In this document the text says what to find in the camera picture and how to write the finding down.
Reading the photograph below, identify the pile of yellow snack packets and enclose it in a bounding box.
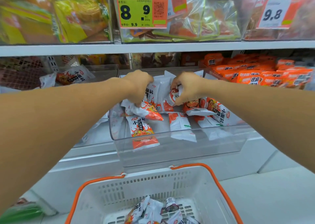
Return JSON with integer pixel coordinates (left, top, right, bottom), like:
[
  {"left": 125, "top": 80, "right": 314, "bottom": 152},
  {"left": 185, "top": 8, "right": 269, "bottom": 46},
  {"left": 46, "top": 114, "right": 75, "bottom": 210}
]
[{"left": 0, "top": 0, "right": 111, "bottom": 44}]

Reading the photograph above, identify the white perforated divider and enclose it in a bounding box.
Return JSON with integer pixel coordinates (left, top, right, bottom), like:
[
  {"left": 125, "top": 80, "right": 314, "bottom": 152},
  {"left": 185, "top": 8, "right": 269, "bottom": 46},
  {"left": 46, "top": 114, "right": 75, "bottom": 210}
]
[{"left": 46, "top": 55, "right": 80, "bottom": 72}]

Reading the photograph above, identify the person's right forearm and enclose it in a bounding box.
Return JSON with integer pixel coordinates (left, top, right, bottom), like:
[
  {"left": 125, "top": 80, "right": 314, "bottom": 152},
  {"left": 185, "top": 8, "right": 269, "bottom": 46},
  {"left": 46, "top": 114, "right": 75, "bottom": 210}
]
[{"left": 202, "top": 79, "right": 315, "bottom": 174}]

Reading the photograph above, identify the person's right hand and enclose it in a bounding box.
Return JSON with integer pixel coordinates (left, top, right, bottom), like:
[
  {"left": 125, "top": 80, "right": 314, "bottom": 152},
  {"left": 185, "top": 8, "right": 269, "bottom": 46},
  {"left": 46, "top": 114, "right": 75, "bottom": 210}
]
[{"left": 170, "top": 72, "right": 210, "bottom": 106}]

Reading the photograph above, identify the red wire mesh basket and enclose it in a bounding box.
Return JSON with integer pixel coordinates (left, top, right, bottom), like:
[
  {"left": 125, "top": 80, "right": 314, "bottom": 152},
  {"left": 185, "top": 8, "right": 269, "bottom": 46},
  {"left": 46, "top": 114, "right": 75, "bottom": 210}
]
[{"left": 0, "top": 56, "right": 51, "bottom": 91}]

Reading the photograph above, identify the pile of red snack packets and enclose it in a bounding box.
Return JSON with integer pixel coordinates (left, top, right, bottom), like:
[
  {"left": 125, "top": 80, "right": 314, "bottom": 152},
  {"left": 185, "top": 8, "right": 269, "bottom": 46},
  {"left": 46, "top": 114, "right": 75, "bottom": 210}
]
[{"left": 245, "top": 0, "right": 315, "bottom": 41}]

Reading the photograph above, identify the green packet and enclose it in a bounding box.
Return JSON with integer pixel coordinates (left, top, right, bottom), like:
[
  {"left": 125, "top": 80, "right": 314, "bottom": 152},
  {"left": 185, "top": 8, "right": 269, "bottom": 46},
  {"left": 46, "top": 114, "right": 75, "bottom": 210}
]
[{"left": 0, "top": 203, "right": 45, "bottom": 224}]

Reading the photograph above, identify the person's left hand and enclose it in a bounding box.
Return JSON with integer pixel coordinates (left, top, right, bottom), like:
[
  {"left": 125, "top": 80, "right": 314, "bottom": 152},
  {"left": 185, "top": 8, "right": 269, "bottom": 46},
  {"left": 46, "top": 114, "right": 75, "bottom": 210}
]
[{"left": 122, "top": 70, "right": 155, "bottom": 107}]

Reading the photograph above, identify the white orange price label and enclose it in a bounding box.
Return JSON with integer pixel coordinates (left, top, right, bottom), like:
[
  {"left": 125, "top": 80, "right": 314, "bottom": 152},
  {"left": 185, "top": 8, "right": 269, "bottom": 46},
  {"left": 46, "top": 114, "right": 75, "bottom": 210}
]
[{"left": 255, "top": 0, "right": 303, "bottom": 30}]

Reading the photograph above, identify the person's left forearm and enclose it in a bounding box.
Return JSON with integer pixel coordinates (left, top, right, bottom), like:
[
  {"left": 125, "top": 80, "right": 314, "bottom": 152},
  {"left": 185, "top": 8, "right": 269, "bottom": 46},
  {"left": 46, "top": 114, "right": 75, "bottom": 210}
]
[{"left": 0, "top": 77, "right": 130, "bottom": 215}]

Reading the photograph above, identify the green orange price label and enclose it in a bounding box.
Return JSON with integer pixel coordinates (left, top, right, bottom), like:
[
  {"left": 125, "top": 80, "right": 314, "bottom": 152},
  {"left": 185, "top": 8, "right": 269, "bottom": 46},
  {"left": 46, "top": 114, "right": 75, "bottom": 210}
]
[{"left": 114, "top": 0, "right": 169, "bottom": 29}]

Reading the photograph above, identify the pile of clear snack packets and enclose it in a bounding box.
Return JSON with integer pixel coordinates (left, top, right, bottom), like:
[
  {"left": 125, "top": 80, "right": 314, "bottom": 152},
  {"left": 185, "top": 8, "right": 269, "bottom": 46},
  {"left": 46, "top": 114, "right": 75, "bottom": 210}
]
[{"left": 122, "top": 0, "right": 242, "bottom": 42}]

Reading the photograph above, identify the white shopping basket orange handle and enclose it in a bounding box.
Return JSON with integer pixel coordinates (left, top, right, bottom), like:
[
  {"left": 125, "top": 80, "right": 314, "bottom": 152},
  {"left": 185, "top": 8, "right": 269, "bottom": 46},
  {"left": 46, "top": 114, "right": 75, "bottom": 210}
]
[{"left": 65, "top": 163, "right": 244, "bottom": 224}]

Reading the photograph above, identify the pile of white snack packets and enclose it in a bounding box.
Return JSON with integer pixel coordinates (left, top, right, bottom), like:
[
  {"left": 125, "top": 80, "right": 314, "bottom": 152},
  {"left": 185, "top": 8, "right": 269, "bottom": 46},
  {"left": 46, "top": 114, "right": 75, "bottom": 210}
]
[{"left": 118, "top": 70, "right": 244, "bottom": 151}]

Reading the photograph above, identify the small white snack packet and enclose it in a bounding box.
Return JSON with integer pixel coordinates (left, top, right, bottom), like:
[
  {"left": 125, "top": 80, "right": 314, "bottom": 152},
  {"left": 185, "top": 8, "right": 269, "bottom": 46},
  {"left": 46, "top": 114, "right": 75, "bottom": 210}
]
[{"left": 165, "top": 197, "right": 179, "bottom": 212}]

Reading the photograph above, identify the pile of orange snack packets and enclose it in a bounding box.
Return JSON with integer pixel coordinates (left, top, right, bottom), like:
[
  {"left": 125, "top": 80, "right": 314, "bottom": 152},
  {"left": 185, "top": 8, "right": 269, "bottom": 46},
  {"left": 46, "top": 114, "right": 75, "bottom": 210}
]
[{"left": 204, "top": 53, "right": 314, "bottom": 89}]

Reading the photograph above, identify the pile of brown snack packets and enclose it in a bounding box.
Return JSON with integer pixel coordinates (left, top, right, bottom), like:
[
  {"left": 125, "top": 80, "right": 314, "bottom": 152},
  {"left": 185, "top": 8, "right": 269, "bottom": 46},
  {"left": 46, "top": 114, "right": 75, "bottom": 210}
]
[{"left": 130, "top": 52, "right": 180, "bottom": 69}]

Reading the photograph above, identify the white shelf board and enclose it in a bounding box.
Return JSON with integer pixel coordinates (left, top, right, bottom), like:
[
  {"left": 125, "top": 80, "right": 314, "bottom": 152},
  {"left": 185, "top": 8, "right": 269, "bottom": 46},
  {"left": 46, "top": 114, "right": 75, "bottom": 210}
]
[{"left": 0, "top": 40, "right": 315, "bottom": 57}]

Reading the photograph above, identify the white orange snack packet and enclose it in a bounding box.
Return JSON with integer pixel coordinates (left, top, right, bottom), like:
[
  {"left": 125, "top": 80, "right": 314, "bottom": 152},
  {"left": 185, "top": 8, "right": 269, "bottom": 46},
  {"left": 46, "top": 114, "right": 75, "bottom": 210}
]
[
  {"left": 56, "top": 65, "right": 95, "bottom": 85},
  {"left": 139, "top": 198, "right": 164, "bottom": 224},
  {"left": 121, "top": 99, "right": 164, "bottom": 121},
  {"left": 163, "top": 87, "right": 183, "bottom": 107},
  {"left": 124, "top": 196, "right": 150, "bottom": 224},
  {"left": 165, "top": 209, "right": 185, "bottom": 224}
]

